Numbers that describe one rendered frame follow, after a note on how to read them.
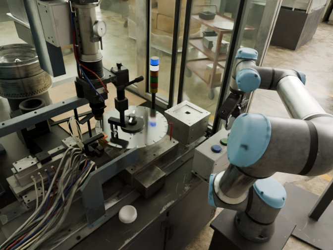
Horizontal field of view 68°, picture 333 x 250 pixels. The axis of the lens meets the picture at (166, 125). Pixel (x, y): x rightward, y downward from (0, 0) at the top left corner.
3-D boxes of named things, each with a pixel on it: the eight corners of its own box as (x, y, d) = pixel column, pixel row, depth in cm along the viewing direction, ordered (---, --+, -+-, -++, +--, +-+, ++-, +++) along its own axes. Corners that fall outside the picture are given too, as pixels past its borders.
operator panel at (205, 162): (222, 146, 136) (228, 123, 127) (240, 156, 130) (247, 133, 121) (191, 171, 119) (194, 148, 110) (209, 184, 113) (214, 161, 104)
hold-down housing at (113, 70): (125, 105, 103) (122, 58, 91) (131, 110, 100) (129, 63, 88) (112, 109, 100) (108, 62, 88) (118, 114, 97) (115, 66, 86)
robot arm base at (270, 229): (279, 224, 98) (288, 209, 93) (262, 251, 89) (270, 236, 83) (246, 201, 106) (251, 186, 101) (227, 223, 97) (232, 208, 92)
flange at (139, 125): (149, 125, 113) (149, 121, 112) (129, 135, 107) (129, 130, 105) (135, 114, 119) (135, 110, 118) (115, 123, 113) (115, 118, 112)
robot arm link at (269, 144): (244, 215, 91) (322, 164, 44) (203, 208, 93) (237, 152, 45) (244, 184, 97) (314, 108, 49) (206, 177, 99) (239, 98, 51)
